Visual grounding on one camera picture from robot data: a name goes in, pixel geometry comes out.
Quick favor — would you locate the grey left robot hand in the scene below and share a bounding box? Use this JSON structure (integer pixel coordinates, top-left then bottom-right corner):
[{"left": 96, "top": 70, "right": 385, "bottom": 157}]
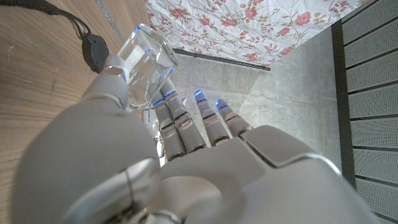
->
[{"left": 9, "top": 73, "right": 382, "bottom": 224}]

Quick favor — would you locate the floral print curtain backdrop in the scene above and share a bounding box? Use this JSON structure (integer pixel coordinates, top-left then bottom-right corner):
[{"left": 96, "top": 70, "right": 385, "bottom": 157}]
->
[{"left": 144, "top": 0, "right": 373, "bottom": 68}]

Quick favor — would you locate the black backdrop stand pole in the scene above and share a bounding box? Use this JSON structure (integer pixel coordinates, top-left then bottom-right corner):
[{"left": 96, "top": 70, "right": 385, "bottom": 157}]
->
[{"left": 331, "top": 20, "right": 357, "bottom": 189}]

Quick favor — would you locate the clear glass salt shaker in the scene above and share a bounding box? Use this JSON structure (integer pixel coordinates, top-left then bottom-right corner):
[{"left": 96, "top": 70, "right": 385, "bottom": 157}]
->
[{"left": 104, "top": 23, "right": 179, "bottom": 128}]

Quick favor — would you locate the black backdrop bottom bar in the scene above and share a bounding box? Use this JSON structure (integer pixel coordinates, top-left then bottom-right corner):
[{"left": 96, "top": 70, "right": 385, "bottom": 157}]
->
[{"left": 172, "top": 48, "right": 271, "bottom": 72}]

